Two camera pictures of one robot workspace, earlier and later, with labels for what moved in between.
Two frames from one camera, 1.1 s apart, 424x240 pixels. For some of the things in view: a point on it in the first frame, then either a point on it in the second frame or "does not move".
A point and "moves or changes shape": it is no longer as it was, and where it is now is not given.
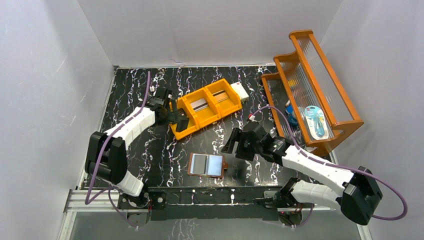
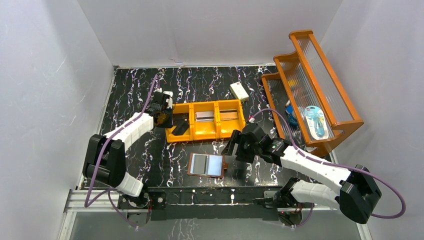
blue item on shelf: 292,118 does not move
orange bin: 227,99 to 230,117
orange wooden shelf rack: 308,102 does not move
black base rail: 206,203 does not move
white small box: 239,89 does not move
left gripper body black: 172,110 does not move
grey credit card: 182,125 moves or changes shape
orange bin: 204,111 to 204,130
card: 220,96 to 228,114
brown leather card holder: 206,164 does not move
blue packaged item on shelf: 316,120 does not move
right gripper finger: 235,136 does not move
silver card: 199,104 to 204,116
